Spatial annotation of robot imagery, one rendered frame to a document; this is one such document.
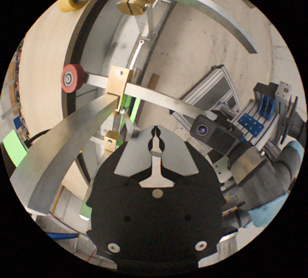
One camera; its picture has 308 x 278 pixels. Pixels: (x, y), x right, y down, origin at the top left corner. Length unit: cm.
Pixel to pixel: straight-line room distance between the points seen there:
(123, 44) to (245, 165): 60
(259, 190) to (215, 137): 13
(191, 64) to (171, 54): 26
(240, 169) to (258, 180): 4
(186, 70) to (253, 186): 114
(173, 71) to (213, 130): 99
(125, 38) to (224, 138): 55
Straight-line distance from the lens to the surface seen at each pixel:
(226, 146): 21
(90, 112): 15
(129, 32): 55
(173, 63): 113
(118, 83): 24
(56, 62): 37
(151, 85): 102
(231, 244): 54
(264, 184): 19
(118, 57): 52
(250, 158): 19
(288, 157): 25
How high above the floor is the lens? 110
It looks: 62 degrees down
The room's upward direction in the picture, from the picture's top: 180 degrees counter-clockwise
